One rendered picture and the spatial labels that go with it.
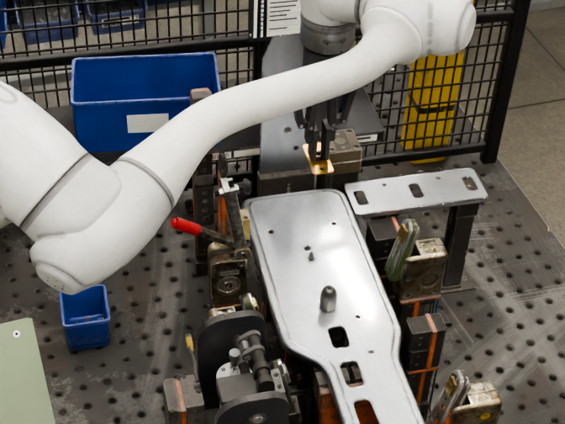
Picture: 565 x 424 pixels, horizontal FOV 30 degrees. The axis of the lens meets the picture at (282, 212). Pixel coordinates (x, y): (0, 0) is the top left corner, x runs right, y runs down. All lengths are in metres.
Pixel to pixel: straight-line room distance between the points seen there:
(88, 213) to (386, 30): 0.50
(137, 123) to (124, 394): 0.56
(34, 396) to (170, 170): 0.72
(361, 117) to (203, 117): 0.94
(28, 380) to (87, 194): 0.71
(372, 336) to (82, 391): 0.64
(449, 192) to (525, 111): 2.03
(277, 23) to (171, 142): 0.97
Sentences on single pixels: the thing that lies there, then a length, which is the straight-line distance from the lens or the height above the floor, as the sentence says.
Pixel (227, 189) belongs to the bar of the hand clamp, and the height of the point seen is 1.21.
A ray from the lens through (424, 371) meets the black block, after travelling 2.04.
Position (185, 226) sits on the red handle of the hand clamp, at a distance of 1.91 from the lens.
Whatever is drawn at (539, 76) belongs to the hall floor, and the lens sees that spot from 4.45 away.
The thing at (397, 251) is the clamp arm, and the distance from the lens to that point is 2.02.
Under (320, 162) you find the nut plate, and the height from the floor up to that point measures 1.25.
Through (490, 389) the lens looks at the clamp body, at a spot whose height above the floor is 1.04.
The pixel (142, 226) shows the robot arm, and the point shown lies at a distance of 1.37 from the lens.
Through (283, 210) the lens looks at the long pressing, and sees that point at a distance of 2.14.
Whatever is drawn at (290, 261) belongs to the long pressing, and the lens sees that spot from 2.04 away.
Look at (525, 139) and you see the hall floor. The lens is 4.09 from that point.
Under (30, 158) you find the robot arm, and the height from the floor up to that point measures 1.60.
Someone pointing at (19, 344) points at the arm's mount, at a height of 0.95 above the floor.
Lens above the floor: 2.43
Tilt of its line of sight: 42 degrees down
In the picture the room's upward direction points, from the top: 3 degrees clockwise
